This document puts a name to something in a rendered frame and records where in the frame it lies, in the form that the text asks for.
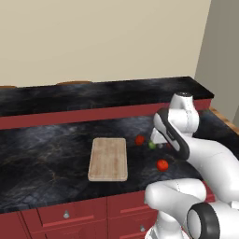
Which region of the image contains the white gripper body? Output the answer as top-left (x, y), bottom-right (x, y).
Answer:
top-left (150, 127), bottom-right (167, 145)

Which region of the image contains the red bell pepper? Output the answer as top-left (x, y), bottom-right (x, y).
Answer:
top-left (134, 134), bottom-right (146, 147)

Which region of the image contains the red tomato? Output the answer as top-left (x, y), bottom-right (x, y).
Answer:
top-left (156, 159), bottom-right (170, 173)

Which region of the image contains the light wooden cutting board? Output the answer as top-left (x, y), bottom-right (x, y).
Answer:
top-left (87, 137), bottom-right (129, 182)

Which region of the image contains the red drawer front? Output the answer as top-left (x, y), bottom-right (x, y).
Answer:
top-left (43, 219), bottom-right (109, 239)
top-left (36, 196), bottom-right (108, 233)
top-left (106, 180), bottom-right (217, 219)
top-left (107, 210), bottom-right (161, 239)

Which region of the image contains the red raised counter panel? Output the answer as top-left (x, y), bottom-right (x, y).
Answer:
top-left (0, 98), bottom-right (215, 131)

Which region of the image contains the red cupboard door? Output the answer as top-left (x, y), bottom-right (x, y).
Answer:
top-left (0, 211), bottom-right (30, 239)

